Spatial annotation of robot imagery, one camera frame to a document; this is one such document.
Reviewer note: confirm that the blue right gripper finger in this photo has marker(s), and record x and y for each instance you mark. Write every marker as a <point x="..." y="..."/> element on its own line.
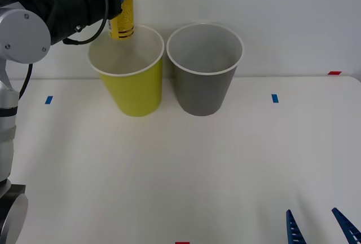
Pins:
<point x="293" y="232"/>
<point x="351" y="230"/>

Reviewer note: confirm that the yellow label plastic bottle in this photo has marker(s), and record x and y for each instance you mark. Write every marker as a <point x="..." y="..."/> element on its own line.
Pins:
<point x="124" y="21"/>

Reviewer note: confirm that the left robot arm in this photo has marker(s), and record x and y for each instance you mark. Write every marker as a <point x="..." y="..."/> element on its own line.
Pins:
<point x="22" y="38"/>

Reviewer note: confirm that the yellow-green plastic bin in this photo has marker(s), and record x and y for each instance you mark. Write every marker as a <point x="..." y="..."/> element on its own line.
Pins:
<point x="135" y="92"/>

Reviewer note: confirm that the grey plastic bin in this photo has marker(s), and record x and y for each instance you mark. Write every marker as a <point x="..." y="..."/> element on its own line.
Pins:
<point x="203" y="92"/>

